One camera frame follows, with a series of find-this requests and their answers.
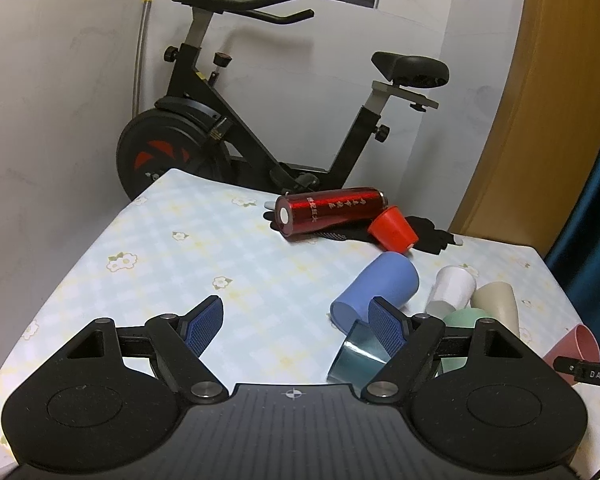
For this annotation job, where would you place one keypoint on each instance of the black glove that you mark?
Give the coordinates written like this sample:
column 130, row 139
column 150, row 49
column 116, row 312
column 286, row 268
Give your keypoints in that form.
column 345, row 236

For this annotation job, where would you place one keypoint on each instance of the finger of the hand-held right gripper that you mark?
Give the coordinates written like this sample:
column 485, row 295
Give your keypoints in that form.
column 587, row 374

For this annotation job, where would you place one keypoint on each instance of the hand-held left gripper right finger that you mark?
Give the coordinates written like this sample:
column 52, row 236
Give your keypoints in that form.
column 385, row 325

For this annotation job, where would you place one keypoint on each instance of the black exercise bike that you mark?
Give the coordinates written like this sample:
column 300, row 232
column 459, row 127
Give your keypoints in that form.
column 180, row 125

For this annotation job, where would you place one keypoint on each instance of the red cup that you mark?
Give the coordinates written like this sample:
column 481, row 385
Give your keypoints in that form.
column 392, row 230

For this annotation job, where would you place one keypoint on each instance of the pink cup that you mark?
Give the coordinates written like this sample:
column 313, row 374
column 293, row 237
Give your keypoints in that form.
column 572, row 342

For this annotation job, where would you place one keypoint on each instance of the red metal bottle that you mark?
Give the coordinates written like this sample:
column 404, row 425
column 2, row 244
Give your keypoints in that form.
column 330, row 207

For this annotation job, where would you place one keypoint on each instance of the white cup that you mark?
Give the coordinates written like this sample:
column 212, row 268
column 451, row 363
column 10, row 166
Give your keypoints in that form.
column 452, row 287

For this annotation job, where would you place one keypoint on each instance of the wooden door panel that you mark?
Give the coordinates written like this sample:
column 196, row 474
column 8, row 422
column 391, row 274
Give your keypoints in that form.
column 540, row 135

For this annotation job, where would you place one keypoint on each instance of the blue cup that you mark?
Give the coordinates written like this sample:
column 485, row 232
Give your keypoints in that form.
column 380, row 280

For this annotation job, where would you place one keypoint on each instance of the teal transparent cup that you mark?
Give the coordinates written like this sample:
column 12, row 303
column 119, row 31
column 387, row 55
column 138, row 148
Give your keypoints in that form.
column 352, row 360

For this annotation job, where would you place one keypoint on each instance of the green cup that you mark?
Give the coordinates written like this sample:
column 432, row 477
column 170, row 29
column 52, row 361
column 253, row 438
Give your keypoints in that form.
column 467, row 317

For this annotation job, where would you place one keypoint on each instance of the beige cup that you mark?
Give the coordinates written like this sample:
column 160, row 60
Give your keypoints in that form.
column 497, row 302

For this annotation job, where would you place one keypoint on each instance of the floral checked tablecloth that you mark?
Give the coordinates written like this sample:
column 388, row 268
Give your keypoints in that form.
column 180, row 260

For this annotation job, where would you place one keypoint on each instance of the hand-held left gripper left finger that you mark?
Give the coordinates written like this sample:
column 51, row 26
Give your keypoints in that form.
column 202, row 325

